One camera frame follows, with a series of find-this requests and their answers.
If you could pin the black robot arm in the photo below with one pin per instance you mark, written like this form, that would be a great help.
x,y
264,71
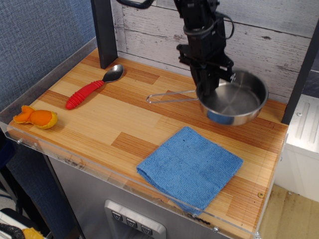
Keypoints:
x,y
196,14

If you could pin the yellow cloth object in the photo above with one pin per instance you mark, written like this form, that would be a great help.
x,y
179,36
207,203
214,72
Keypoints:
x,y
31,233

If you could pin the stainless steel pot with handle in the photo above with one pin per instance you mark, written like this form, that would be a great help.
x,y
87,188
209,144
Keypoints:
x,y
231,103

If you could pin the red-handled metal spoon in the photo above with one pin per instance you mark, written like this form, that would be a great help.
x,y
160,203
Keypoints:
x,y
114,74

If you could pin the stainless steel cabinet front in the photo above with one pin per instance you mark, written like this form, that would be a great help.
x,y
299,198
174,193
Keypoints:
x,y
87,196

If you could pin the dark left vertical post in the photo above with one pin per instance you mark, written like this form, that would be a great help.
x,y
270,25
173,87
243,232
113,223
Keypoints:
x,y
105,33

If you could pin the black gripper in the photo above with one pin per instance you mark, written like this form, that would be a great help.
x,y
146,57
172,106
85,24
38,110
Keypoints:
x,y
204,54

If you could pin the orange plush fish toy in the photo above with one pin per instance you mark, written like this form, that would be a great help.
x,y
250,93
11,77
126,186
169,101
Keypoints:
x,y
40,118

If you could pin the dark vertical post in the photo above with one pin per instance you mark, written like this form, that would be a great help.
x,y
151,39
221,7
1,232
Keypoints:
x,y
302,78
105,33

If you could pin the folded blue cloth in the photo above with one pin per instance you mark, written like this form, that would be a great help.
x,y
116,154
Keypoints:
x,y
191,169

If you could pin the dark right vertical post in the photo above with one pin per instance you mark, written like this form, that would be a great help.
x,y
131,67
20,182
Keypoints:
x,y
302,78

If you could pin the clear acrylic front guard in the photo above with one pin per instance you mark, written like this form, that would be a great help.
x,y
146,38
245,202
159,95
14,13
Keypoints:
x,y
114,151

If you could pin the silver button control panel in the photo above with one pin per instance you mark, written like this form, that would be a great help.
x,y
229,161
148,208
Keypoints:
x,y
132,221

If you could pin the white ribbed appliance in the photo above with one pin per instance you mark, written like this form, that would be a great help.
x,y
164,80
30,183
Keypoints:
x,y
298,168

